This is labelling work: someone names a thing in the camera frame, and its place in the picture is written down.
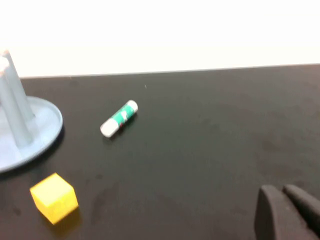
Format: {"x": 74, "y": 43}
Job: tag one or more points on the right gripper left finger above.
{"x": 275, "y": 217}

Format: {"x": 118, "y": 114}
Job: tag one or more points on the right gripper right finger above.
{"x": 307, "y": 207}

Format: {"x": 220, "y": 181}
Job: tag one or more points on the blue cup stand white caps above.
{"x": 42, "y": 130}

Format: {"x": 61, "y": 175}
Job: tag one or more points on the green white glue stick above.
{"x": 117, "y": 119}

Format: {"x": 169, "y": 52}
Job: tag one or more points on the yellow foam cube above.
{"x": 53, "y": 200}

